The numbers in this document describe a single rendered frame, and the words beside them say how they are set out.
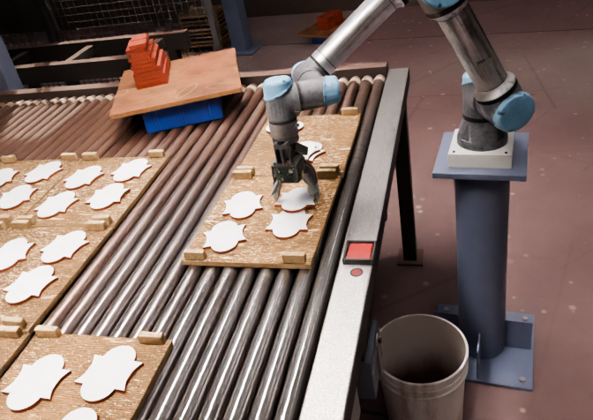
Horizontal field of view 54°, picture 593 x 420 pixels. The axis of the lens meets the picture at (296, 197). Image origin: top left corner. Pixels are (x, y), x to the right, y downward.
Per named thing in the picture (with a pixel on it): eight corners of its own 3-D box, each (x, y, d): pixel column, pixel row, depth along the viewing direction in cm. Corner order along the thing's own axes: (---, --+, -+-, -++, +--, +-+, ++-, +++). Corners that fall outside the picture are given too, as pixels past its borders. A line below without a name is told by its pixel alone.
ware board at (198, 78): (235, 51, 262) (234, 47, 261) (242, 92, 220) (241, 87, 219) (124, 74, 261) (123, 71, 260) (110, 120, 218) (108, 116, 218)
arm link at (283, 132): (273, 116, 157) (302, 114, 154) (275, 131, 159) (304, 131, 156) (264, 126, 150) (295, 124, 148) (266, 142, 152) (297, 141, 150)
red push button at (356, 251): (373, 247, 147) (373, 243, 146) (371, 263, 142) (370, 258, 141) (349, 247, 148) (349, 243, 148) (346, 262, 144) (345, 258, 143)
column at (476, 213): (534, 316, 239) (547, 124, 192) (532, 392, 210) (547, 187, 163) (439, 305, 253) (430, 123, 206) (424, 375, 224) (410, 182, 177)
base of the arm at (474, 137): (506, 129, 187) (506, 100, 182) (510, 150, 174) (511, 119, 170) (456, 131, 191) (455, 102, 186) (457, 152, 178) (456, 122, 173)
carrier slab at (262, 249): (341, 179, 175) (341, 175, 174) (311, 269, 143) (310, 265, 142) (233, 181, 186) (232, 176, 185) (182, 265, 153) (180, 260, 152)
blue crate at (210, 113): (222, 89, 254) (216, 67, 248) (225, 118, 228) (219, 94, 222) (152, 104, 253) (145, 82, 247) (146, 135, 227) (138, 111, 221)
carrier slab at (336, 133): (362, 116, 209) (362, 112, 208) (343, 178, 176) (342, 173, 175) (269, 121, 218) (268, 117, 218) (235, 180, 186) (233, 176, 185)
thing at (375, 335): (388, 363, 146) (382, 311, 136) (382, 411, 135) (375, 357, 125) (344, 361, 149) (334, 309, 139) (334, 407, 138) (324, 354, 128)
